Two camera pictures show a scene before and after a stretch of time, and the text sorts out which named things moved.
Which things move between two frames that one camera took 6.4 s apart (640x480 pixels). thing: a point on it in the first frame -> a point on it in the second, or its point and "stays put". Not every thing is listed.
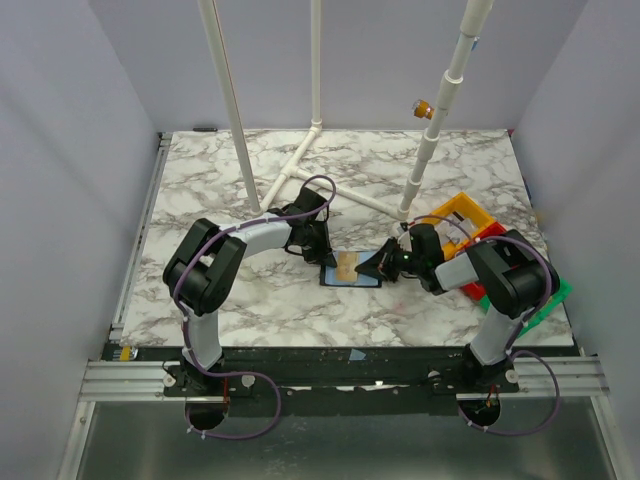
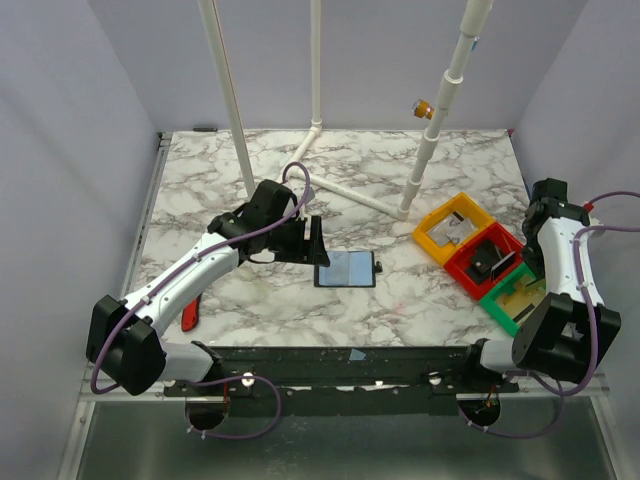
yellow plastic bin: [458, 219] stays put
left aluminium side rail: [140, 235] stays put
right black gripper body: [390, 260] -> [531, 257]
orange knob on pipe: [423, 110] stays put
